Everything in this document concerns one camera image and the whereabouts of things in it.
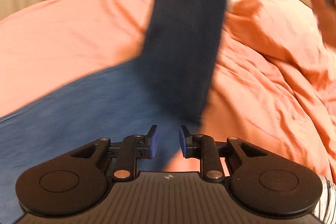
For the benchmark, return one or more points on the blue denim jeans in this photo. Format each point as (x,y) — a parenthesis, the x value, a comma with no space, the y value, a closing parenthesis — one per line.
(166,86)

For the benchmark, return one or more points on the grey striped clothing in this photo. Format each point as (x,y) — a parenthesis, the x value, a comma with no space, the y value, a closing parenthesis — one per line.
(325,208)

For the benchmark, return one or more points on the orange crumpled duvet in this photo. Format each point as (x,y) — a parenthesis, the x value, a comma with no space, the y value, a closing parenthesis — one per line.
(274,81)

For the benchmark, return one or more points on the orange bed sheet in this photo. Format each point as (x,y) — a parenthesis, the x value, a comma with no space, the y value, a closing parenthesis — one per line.
(53,44)

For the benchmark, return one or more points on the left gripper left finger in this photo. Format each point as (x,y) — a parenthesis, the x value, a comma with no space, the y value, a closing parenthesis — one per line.
(132,149)

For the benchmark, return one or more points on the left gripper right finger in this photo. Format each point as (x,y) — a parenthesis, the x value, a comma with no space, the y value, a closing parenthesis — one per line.
(206,150)

